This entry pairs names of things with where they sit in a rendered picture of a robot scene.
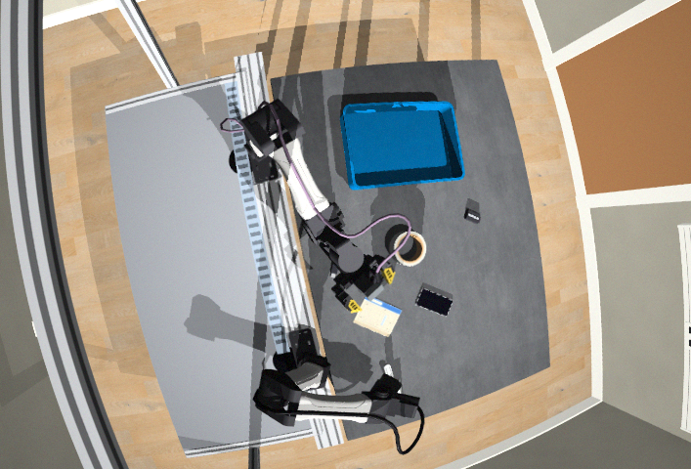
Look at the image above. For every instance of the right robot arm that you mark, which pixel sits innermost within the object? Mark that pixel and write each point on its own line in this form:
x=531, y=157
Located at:
x=278, y=389

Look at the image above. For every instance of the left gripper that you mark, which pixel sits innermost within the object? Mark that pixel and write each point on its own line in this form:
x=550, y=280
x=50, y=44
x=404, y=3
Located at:
x=343, y=279

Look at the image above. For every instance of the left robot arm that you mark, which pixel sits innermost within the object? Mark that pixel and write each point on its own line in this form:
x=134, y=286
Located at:
x=346, y=255

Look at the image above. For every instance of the white scoop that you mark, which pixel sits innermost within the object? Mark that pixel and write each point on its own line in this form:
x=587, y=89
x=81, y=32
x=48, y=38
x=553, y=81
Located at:
x=388, y=371

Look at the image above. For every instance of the blue rectangular tray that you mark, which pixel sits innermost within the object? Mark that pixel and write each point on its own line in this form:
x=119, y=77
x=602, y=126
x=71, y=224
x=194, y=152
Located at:
x=398, y=142

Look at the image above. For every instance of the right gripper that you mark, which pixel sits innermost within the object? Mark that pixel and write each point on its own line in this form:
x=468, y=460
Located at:
x=388, y=383

